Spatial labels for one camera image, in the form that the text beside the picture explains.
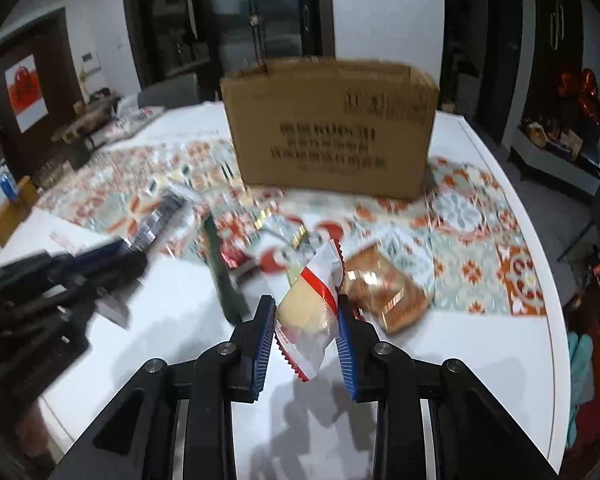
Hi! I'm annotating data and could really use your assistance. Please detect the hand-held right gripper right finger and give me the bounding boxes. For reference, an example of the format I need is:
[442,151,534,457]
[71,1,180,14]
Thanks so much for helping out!
[336,294,566,480]

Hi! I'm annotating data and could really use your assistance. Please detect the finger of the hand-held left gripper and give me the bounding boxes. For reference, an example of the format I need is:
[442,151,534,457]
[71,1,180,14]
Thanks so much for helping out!
[55,237,151,286]
[87,285,133,332]

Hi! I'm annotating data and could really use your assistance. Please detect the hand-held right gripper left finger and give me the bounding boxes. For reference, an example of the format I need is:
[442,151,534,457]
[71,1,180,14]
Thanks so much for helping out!
[50,295,277,480]

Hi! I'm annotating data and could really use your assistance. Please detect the white red cake snack packet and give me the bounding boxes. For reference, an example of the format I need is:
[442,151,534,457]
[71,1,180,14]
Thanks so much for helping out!
[274,239,343,383]

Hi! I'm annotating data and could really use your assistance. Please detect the blue silver striped snack packet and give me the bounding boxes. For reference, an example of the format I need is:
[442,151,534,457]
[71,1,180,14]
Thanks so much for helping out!
[125,182,207,261]

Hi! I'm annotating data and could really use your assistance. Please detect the clear red white snack packet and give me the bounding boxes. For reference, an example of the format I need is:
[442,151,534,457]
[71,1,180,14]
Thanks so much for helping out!
[252,240,323,281]

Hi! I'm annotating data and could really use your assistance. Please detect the cardboard box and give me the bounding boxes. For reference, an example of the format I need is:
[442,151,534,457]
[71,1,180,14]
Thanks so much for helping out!
[220,57,441,200]

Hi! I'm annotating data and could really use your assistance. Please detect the orange brown snack packet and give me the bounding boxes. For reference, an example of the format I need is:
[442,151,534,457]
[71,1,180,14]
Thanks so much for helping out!
[340,242,433,336]

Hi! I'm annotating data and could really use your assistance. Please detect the dark green snack packet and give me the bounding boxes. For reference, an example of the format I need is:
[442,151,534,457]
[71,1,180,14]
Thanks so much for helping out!
[202,215,248,323]

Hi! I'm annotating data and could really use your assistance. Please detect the black object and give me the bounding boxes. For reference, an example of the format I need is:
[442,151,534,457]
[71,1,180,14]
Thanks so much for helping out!
[65,135,107,169]

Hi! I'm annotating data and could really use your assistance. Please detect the red gold snack packet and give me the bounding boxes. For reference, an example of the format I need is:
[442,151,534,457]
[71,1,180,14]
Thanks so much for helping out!
[257,210,311,250]

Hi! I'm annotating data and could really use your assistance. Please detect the printed plastic bag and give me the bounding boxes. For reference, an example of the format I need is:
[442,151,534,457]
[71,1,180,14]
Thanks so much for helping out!
[100,105,167,146]

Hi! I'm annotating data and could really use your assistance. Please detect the wooden tray clutter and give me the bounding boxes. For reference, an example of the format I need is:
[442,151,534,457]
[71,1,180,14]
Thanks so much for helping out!
[50,99,122,143]

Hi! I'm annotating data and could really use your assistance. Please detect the grey dining chair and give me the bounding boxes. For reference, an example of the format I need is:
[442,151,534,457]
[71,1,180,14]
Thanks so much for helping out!
[137,72,201,111]

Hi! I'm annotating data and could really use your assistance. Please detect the patterned tablecloth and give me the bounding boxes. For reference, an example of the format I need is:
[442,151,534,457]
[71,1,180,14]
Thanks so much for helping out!
[0,97,573,476]

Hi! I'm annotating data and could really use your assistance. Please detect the teal cloth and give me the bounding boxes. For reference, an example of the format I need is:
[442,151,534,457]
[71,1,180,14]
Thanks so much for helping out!
[565,332,596,451]

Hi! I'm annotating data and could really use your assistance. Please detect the dark display cabinet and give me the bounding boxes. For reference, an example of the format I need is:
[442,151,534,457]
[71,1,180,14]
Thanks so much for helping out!
[122,0,216,86]

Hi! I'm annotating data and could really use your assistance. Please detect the low side cabinet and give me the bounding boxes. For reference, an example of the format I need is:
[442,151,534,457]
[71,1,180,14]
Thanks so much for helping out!
[510,115,600,197]

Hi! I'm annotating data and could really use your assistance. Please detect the glass door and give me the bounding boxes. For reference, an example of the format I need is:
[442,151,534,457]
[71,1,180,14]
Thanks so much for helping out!
[205,0,332,96]

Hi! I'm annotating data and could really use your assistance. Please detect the red foil balloons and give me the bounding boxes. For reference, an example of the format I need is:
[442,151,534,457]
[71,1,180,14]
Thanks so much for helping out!
[555,67,600,127]

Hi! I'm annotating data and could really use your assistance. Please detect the dark wardrobe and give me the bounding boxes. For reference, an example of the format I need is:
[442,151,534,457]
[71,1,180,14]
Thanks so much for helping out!
[530,0,587,126]

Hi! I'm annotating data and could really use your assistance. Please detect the red white wall poster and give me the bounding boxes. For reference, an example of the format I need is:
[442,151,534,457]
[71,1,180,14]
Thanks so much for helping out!
[5,51,49,134]

